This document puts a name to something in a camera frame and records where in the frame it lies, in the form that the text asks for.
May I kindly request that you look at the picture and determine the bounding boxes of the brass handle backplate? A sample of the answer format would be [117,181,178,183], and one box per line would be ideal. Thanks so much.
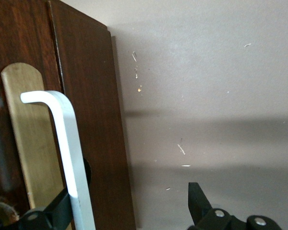
[0,62,64,209]

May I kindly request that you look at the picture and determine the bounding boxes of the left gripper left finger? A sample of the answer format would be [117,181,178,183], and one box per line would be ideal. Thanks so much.
[0,189,74,230]

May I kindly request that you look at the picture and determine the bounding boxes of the dark brown wooden cabinet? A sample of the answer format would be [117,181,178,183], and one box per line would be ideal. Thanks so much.
[47,0,138,230]

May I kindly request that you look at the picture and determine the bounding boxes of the white metal drawer handle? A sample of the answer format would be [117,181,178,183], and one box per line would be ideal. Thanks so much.
[20,90,97,230]

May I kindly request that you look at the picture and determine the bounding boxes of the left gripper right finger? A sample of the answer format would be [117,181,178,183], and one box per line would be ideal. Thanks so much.
[187,181,283,230]

